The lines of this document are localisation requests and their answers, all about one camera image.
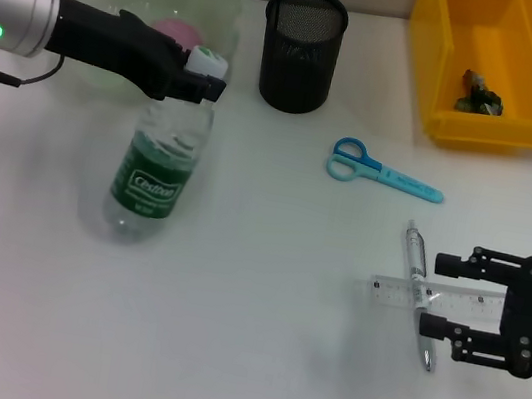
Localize small dark object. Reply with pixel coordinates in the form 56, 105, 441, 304
451, 66, 510, 118

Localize transparent plastic ruler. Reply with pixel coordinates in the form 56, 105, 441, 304
368, 272, 509, 325

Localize clear water bottle green label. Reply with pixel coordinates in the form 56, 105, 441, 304
96, 34, 234, 257

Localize silver ballpoint pen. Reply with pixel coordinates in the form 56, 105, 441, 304
384, 219, 458, 373

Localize pink peach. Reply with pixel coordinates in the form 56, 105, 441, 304
147, 13, 209, 52

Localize yellow plastic bin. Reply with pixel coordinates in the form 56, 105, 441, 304
389, 0, 532, 163

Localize blue cyan scissors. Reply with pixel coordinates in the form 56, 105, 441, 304
322, 134, 452, 206

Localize black mesh pen cup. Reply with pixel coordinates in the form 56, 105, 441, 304
249, 0, 353, 120

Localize left gripper cable with connector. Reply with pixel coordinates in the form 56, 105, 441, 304
0, 43, 67, 96

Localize green glass fruit bowl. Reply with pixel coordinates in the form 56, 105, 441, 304
39, 0, 246, 121

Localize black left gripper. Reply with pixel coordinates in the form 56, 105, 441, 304
41, 0, 238, 111

